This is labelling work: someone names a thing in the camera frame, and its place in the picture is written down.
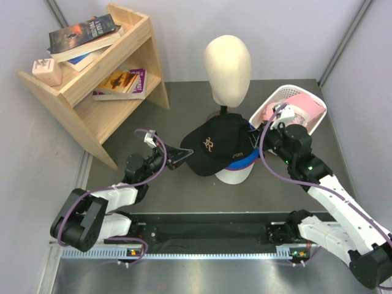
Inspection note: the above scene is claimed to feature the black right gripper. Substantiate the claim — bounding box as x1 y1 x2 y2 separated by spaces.
248 118 294 165

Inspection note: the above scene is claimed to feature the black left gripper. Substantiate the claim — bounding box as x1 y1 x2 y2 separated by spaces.
140 141 194 181

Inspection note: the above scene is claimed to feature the black cap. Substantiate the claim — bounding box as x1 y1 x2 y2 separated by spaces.
180 113 254 176

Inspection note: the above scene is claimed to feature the blue cap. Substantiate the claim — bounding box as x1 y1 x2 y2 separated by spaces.
225 145 260 171

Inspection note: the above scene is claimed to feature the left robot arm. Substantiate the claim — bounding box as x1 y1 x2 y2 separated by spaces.
50 143 194 252

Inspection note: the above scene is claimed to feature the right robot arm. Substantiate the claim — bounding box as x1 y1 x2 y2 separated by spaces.
248 123 391 289

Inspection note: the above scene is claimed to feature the white perforated basket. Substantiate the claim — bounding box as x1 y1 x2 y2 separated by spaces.
249 85 327 135

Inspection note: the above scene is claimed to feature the light pink cap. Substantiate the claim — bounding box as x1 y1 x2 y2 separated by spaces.
251 93 326 134

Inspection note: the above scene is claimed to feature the beige mannequin head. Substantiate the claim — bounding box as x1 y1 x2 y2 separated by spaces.
204 35 251 108

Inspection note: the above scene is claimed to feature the orange purple book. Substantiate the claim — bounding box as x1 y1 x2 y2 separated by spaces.
92 69 147 101

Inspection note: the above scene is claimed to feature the wooden shelf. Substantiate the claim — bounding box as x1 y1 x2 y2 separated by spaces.
17 3 170 170

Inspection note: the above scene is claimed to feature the blue cover book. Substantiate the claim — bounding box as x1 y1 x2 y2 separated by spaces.
64 48 106 72

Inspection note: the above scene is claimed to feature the pink power adapter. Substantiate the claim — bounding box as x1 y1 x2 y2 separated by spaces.
32 58 63 86

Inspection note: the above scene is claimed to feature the dark cover paperback book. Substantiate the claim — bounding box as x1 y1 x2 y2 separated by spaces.
47 14 124 62

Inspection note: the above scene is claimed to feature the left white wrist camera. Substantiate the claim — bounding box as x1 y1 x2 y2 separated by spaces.
143 130 157 149

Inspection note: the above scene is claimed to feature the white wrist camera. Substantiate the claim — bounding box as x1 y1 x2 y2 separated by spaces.
270 104 295 130
143 130 157 149

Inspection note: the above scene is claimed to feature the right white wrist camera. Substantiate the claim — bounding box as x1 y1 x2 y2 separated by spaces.
270 104 295 130

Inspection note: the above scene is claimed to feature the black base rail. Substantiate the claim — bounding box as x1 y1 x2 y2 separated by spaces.
129 212 306 254

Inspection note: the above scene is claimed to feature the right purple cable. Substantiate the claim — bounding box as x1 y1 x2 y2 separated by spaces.
258 103 392 292

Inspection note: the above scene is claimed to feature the purple cable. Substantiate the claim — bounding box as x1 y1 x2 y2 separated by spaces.
258 103 392 292
56 128 168 247

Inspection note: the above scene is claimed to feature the white slotted cable duct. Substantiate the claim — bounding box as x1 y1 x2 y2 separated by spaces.
61 245 311 261

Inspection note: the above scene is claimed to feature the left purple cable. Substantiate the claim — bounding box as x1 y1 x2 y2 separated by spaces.
56 128 168 247

